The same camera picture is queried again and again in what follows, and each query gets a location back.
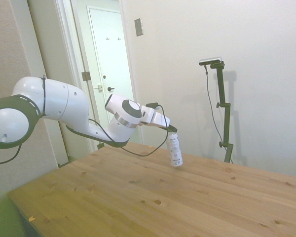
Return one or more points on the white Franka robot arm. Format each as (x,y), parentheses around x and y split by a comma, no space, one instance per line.
(64,103)

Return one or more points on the metal door latch plate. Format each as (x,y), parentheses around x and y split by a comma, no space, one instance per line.
(100,87)

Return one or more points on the metal door hinge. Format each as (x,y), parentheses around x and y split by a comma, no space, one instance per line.
(86,75)

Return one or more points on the grey wall plate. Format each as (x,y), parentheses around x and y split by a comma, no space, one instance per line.
(138,27)

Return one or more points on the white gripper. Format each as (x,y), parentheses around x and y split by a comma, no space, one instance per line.
(159,120)

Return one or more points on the white labelled water bottle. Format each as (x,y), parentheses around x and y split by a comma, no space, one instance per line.
(175,150)

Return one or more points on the black camera stand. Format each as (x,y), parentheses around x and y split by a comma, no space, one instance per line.
(224,106)

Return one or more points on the white door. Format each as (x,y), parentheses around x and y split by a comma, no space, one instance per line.
(108,61)

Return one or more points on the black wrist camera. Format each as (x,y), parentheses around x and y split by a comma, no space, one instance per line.
(152,105)

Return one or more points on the green blurred object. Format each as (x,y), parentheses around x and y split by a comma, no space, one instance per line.
(2,217)

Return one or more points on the silver exterior camera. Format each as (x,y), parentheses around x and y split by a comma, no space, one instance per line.
(210,60)

